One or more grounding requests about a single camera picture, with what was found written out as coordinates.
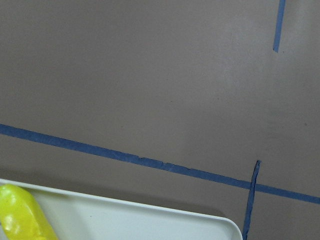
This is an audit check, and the yellow banana front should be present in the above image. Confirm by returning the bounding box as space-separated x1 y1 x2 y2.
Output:
0 184 58 240

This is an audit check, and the cream bear tray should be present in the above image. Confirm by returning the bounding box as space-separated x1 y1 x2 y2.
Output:
0 179 242 240

